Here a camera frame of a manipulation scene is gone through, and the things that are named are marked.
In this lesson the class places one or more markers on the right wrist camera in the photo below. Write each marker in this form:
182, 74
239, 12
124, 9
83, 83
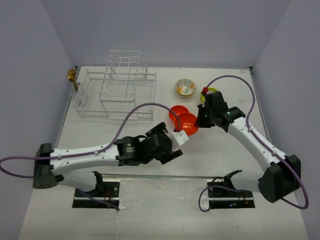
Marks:
204, 92

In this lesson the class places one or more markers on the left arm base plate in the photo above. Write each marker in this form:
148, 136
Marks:
108, 198

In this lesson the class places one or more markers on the orange bowl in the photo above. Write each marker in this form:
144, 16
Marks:
180, 111
187, 123

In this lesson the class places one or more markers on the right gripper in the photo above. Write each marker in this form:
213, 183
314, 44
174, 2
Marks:
199, 122

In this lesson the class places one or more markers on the white floral patterned bowl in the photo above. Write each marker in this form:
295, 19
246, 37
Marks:
185, 86

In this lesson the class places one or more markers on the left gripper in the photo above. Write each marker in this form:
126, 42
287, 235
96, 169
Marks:
169, 155

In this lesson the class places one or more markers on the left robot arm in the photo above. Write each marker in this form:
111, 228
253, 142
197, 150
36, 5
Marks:
54, 166

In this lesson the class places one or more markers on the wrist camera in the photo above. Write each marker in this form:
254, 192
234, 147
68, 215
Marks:
204, 92
178, 138

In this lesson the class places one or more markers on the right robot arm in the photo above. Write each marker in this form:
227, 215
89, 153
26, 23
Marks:
281, 172

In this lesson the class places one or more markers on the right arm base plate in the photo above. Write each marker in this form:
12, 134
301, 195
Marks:
224, 199

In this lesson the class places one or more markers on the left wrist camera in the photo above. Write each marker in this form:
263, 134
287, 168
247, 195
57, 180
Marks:
178, 138

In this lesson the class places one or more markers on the blue yellow patterned bowl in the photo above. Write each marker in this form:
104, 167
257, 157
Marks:
185, 96

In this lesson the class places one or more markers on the brass wooden utensil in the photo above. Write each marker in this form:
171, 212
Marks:
71, 76

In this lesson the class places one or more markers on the green bowl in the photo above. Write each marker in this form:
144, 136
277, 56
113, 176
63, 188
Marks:
209, 90

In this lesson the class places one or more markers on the white wire dish rack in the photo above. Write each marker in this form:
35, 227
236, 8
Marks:
121, 85

